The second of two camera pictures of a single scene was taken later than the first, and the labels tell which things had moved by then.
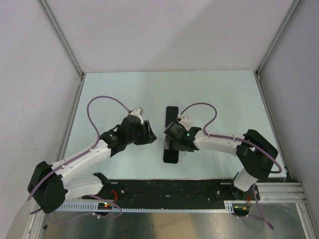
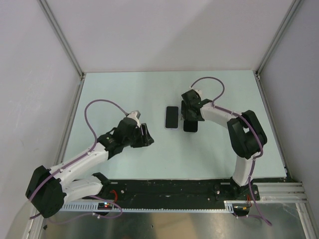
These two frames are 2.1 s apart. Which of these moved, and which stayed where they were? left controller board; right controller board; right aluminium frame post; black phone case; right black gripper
Moved: right black gripper; black phone case
Stayed: right aluminium frame post; left controller board; right controller board
